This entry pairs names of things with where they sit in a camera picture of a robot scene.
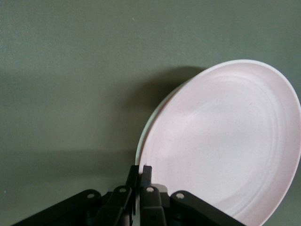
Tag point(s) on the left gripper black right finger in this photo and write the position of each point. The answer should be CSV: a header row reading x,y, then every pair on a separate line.
x,y
155,202

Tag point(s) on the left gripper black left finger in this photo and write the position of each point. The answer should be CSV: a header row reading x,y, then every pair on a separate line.
x,y
117,200

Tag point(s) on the pink shallow plate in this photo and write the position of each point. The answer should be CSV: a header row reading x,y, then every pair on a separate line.
x,y
223,141

